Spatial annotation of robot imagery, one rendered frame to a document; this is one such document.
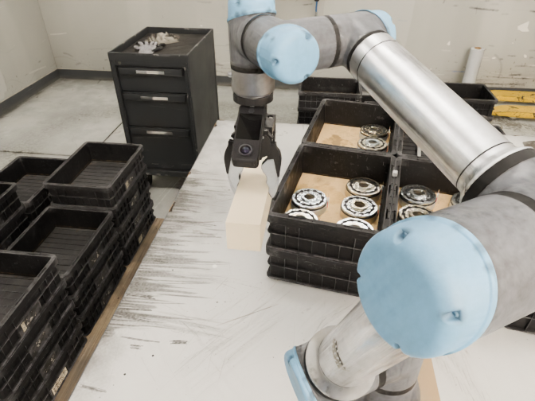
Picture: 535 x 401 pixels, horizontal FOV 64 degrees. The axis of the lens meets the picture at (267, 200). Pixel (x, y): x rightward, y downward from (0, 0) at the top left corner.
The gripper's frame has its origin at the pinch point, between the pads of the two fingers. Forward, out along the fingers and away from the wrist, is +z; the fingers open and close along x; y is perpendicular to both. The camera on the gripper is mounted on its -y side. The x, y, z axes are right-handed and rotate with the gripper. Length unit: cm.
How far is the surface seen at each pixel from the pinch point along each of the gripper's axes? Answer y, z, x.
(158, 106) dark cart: 155, 49, 81
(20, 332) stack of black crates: 3, 58, 72
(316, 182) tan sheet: 46, 26, -13
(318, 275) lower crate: 13.2, 33.8, -14.5
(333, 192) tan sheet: 42, 26, -18
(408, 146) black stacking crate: 75, 26, -45
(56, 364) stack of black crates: 9, 82, 71
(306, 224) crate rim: 12.7, 16.7, -10.7
